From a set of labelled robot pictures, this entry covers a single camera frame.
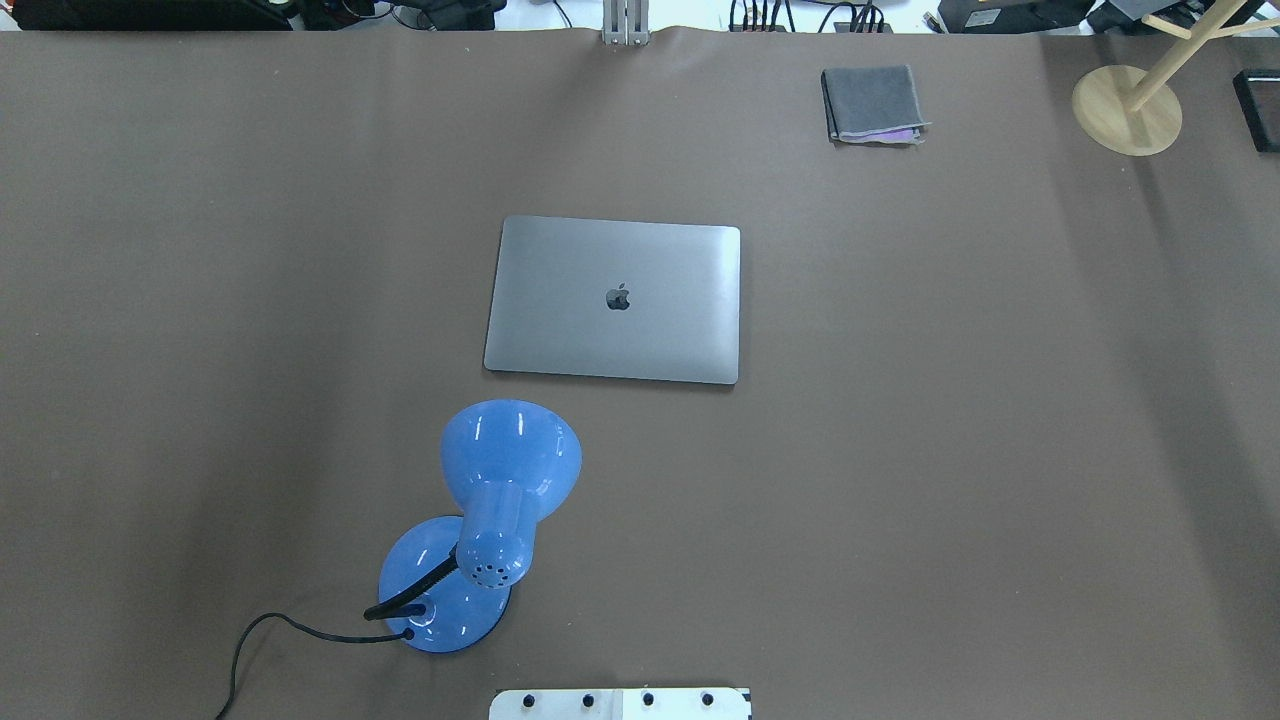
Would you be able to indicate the grey laptop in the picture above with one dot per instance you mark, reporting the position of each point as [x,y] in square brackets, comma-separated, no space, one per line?
[629,300]

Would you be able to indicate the blue desk lamp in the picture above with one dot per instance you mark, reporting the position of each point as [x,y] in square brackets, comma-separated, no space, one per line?
[446,583]

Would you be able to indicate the folded grey cloth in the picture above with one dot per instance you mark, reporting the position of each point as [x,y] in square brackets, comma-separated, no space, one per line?
[866,105]

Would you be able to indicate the wooden mug tree stand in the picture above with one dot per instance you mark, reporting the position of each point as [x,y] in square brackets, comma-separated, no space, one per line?
[1133,111]

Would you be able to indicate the aluminium frame post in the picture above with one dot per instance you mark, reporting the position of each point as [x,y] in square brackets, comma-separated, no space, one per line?
[626,23]

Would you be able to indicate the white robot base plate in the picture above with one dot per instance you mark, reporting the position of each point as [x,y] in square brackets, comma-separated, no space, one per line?
[623,703]

